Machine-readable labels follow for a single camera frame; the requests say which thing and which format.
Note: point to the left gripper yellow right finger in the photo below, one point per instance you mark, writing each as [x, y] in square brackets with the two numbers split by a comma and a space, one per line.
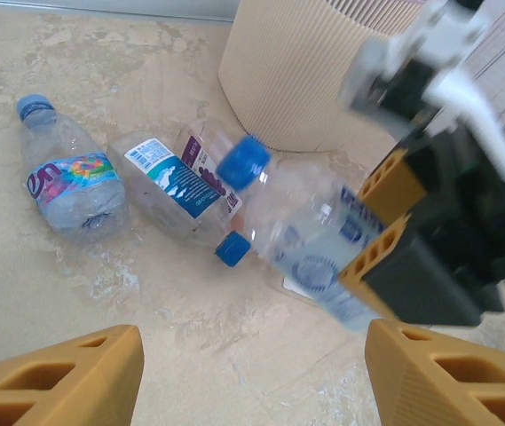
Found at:
[447, 381]

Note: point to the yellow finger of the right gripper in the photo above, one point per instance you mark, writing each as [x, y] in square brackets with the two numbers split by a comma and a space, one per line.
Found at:
[389, 182]
[412, 284]

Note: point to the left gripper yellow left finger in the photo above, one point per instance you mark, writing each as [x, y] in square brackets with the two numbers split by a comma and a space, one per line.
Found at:
[57, 381]

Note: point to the clear bottle blue print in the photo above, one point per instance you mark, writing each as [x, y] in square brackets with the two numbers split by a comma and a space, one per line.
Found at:
[301, 231]

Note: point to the beige plastic waste bin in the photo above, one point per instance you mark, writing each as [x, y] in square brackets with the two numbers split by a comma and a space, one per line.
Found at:
[287, 75]

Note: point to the square clear bottle blue label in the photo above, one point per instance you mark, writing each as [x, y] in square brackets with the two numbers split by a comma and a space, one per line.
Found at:
[168, 186]

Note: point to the clear bottle purple grape label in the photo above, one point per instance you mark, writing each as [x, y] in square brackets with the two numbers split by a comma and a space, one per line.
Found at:
[199, 151]

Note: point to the clear bottle colourful purple label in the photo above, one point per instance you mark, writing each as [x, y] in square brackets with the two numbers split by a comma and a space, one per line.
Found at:
[70, 186]

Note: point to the aluminium table edge bar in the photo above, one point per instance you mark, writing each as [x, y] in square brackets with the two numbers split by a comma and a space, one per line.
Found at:
[145, 13]

